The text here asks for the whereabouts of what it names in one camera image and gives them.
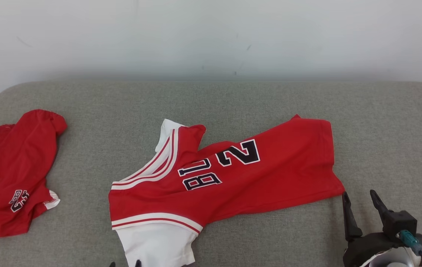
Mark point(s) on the red basketball shorts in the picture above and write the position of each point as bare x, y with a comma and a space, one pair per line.
14, 163

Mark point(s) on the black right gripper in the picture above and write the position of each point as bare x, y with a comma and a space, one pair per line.
363, 250

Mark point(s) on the red white basketball jersey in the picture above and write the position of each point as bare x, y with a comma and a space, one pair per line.
277, 174

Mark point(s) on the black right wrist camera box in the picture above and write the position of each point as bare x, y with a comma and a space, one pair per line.
400, 221

